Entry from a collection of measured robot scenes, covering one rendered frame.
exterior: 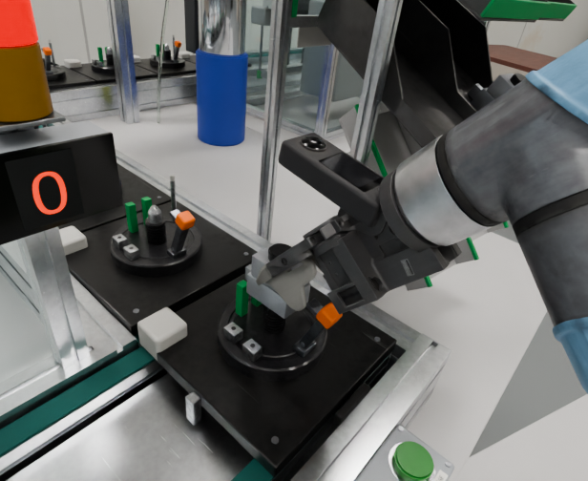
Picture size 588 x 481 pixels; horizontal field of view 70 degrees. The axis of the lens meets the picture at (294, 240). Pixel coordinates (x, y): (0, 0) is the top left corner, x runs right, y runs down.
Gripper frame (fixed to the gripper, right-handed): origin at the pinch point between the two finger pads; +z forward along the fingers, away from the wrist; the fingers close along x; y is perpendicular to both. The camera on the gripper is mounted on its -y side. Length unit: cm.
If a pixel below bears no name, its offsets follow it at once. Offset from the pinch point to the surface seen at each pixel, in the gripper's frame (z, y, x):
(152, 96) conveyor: 88, -79, 58
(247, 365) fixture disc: 6.0, 8.3, -6.6
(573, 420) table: -5, 42, 29
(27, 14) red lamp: -12.8, -22.6, -17.5
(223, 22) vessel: 37, -66, 56
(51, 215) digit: -1.9, -12.9, -19.2
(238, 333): 6.8, 4.7, -5.1
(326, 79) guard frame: 37, -44, 86
